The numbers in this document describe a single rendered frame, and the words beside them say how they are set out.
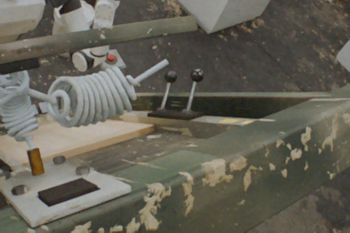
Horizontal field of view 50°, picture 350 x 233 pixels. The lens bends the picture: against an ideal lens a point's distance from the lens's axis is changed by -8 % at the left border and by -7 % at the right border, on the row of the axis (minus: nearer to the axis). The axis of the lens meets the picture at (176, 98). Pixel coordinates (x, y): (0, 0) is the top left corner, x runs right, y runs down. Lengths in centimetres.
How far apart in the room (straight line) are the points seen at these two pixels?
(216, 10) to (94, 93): 321
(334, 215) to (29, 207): 301
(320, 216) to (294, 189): 265
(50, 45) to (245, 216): 28
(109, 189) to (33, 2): 108
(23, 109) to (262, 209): 30
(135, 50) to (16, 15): 203
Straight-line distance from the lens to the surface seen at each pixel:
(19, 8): 138
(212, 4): 367
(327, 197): 331
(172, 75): 113
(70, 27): 147
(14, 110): 46
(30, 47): 40
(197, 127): 97
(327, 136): 58
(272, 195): 49
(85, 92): 47
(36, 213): 36
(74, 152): 102
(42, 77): 292
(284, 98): 107
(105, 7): 128
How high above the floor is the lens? 219
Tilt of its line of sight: 45 degrees down
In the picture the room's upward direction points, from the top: 29 degrees clockwise
